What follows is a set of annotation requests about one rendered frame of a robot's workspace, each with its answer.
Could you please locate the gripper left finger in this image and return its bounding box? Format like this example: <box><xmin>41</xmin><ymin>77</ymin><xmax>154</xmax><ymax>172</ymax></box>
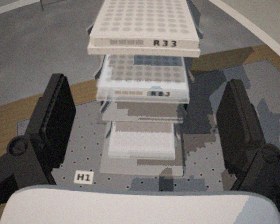
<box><xmin>0</xmin><ymin>74</ymin><xmax>76</xmax><ymax>205</ymax></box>

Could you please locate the grey perforated base plate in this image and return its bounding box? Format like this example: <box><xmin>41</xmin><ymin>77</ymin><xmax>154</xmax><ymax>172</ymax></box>
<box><xmin>51</xmin><ymin>59</ymin><xmax>280</xmax><ymax>192</ymax></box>

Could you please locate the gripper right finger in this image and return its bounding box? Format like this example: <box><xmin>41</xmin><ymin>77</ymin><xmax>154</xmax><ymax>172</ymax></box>
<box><xmin>216</xmin><ymin>79</ymin><xmax>280</xmax><ymax>212</ymax></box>

